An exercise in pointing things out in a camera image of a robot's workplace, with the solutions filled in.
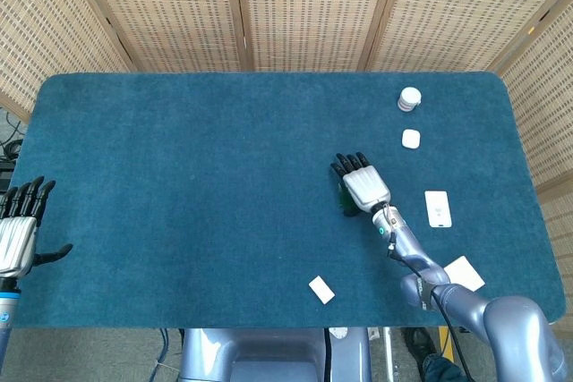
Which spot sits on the blue jeans leg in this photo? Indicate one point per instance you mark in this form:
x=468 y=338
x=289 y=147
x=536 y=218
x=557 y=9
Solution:
x=441 y=368

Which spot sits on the small white rectangular box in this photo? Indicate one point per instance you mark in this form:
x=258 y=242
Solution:
x=321 y=290

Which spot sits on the white flat wifi device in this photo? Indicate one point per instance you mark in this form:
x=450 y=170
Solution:
x=438 y=209

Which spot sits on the woven bamboo folding screen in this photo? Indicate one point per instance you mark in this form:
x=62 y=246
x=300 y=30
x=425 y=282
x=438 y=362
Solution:
x=313 y=6

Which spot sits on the white pole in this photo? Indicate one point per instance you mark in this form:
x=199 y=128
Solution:
x=388 y=350

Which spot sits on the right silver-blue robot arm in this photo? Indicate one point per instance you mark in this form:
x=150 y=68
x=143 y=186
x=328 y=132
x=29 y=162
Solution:
x=506 y=324

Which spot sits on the dark green object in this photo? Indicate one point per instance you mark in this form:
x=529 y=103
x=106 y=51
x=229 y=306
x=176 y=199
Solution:
x=342 y=198

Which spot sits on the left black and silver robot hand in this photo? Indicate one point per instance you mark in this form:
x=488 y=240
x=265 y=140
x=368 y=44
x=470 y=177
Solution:
x=18 y=243

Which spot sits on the silver-blue robot torso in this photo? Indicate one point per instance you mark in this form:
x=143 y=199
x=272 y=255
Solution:
x=250 y=355

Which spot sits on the blue felt table cover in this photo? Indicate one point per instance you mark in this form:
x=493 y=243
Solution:
x=201 y=198

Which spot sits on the black shoe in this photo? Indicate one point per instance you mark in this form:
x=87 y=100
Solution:
x=416 y=341

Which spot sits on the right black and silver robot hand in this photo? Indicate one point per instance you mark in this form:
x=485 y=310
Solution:
x=365 y=185

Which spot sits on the black equipment box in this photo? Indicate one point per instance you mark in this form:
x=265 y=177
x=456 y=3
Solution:
x=5 y=174

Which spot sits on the yellow strip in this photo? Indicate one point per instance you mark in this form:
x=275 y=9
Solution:
x=442 y=339

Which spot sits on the white earbuds case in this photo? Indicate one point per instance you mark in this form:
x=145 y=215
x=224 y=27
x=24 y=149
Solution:
x=411 y=139

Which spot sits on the white round jar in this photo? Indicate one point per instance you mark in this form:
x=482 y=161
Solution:
x=409 y=98

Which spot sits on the white square box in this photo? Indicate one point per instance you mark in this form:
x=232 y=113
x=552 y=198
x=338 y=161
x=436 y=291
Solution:
x=465 y=272

